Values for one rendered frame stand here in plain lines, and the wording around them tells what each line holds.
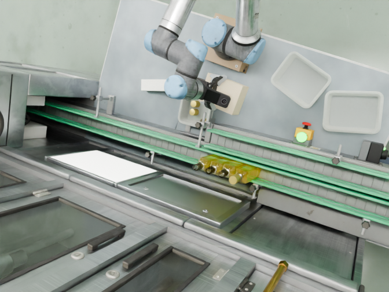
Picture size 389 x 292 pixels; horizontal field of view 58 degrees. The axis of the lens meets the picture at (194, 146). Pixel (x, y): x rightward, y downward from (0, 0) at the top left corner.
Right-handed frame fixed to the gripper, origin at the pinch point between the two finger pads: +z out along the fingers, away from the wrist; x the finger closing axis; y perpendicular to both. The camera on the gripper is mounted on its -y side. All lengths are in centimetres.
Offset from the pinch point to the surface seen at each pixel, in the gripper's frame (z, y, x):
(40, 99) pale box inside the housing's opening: 1, 102, 40
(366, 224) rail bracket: 10, -68, 26
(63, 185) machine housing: -34, 38, 54
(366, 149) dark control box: 27, -57, 2
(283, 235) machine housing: -1, -44, 41
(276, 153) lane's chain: 22.4, -25.0, 17.8
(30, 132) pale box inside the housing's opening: -2, 100, 59
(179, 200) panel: -13.9, -4.2, 43.8
